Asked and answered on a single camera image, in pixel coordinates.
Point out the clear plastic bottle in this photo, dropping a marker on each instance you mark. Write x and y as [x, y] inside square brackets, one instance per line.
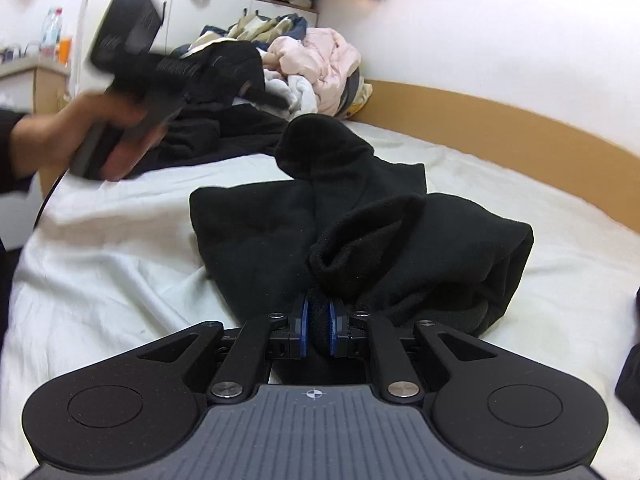
[51, 32]

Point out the black fleece sweater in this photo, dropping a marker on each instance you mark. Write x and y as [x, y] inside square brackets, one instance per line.
[400, 240]

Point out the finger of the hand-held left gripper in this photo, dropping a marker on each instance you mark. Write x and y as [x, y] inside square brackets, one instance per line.
[267, 97]

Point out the folded black garment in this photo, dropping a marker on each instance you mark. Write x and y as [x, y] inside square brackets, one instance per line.
[631, 360]

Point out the person's left hand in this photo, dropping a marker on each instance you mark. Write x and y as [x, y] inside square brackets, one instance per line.
[55, 135]

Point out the white cabinet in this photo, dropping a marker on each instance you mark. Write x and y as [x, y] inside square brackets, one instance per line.
[200, 15]

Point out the yellow grey cloth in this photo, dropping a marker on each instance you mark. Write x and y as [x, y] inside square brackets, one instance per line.
[357, 97]

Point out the white garment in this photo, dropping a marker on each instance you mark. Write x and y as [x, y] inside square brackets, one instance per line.
[295, 92]

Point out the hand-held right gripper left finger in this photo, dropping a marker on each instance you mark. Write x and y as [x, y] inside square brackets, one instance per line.
[301, 322]

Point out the black jacket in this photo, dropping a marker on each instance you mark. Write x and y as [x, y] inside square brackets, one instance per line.
[230, 130]

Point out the white bed sheet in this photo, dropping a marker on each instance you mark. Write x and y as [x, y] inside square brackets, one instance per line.
[125, 270]

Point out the orange cup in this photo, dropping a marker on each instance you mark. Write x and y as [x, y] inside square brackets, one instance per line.
[65, 50]

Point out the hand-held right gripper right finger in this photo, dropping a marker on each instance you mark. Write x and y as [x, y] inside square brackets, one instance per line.
[334, 327]

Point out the wooden headboard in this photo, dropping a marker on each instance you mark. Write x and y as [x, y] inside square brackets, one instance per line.
[500, 135]

